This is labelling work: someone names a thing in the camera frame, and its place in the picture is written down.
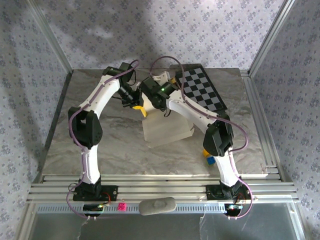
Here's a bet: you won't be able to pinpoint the small black controller board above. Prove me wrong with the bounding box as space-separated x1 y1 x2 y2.
224 203 243 216
83 204 105 217

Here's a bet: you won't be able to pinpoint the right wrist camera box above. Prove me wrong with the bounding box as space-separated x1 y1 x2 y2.
151 70 171 84

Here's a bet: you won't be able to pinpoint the grey oval stone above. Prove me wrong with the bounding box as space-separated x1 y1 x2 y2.
138 196 177 216

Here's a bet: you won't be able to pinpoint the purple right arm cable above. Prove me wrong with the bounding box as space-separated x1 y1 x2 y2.
149 55 258 221

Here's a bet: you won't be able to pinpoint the black grey chessboard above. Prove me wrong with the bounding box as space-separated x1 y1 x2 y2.
169 64 228 113

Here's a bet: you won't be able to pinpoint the aluminium mounting rails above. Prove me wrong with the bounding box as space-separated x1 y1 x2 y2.
26 174 301 204

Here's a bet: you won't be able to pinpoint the grey slotted cable duct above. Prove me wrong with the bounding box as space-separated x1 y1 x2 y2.
36 204 228 215

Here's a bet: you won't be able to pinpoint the grey metal sheet panel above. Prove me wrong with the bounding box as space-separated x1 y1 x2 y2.
18 202 307 240

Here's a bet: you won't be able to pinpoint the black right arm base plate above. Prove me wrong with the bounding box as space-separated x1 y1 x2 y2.
205 184 252 201

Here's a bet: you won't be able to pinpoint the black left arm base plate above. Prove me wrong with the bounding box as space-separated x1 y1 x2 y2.
72 184 118 202

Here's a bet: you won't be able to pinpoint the aluminium side rail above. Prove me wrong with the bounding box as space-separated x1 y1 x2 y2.
32 71 75 186
239 69 285 181

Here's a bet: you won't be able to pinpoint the yellow white paper box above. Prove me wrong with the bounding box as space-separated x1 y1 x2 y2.
136 82 195 147

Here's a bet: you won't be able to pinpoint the aluminium frame post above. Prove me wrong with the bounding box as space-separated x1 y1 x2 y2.
248 0 298 77

